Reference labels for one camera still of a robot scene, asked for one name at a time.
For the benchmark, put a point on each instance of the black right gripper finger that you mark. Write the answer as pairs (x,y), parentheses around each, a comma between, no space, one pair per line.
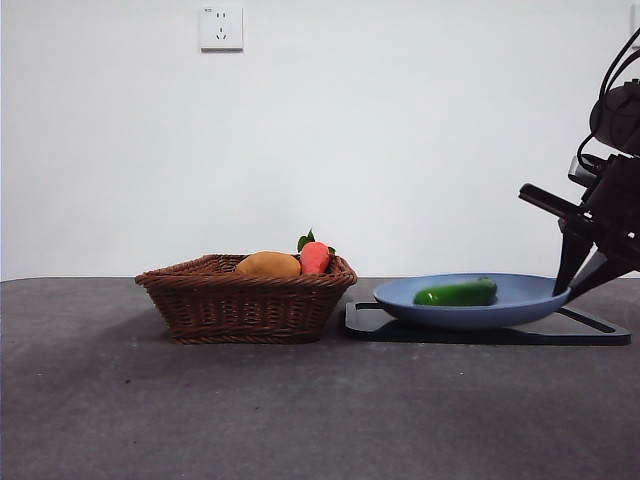
(602,270)
(570,257)

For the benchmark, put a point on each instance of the green pepper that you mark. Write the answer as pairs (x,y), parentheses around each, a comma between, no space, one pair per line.
(452,294)

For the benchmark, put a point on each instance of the blue round plate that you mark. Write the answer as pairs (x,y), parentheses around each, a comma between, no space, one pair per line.
(460,314)

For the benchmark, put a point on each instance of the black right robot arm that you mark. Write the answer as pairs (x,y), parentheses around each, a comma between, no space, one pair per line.
(620,117)

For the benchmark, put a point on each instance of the black flat tray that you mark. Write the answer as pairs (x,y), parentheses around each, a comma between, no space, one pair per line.
(575,332)

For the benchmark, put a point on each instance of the orange carrot with green leaves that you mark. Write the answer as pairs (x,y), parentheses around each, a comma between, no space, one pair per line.
(315,257)

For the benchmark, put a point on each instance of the yellow-brown potato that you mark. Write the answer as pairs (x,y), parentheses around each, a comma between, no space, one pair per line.
(269,264)

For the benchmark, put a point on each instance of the brown wicker basket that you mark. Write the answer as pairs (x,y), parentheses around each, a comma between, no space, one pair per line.
(240,307)

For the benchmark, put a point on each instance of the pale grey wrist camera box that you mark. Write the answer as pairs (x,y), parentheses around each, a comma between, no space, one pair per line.
(584,172)

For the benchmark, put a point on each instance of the white wall plate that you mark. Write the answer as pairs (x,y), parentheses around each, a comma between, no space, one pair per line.
(635,17)

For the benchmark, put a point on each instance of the white wall socket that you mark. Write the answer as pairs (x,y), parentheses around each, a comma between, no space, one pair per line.
(221,28)

